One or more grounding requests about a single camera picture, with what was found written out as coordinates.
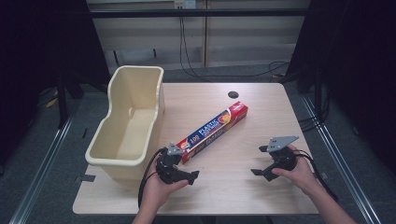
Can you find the black stand pole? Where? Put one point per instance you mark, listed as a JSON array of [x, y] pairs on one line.
[[318, 96], [62, 102]]

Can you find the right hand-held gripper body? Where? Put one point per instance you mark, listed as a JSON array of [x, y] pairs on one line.
[[282, 157]]

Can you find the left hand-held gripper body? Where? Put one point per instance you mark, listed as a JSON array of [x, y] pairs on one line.
[[168, 168]]

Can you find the person's right hand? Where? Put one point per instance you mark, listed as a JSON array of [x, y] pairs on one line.
[[300, 175]]

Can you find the black horizontal bar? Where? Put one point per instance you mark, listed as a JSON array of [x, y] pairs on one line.
[[199, 12]]

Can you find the cream plastic bin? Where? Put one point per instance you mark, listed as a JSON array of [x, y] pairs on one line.
[[137, 130]]

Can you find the black tape strip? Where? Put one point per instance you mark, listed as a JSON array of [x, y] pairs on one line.
[[84, 178]]

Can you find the red blue plastic wrap box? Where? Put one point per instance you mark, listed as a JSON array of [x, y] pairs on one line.
[[214, 129]]

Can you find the black curtain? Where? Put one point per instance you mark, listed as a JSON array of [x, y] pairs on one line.
[[358, 62], [37, 46]]

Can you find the person's left hand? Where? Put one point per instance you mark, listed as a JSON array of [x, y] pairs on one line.
[[157, 194]]

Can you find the metal floor rail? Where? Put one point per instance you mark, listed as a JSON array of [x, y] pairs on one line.
[[40, 171], [342, 165]]

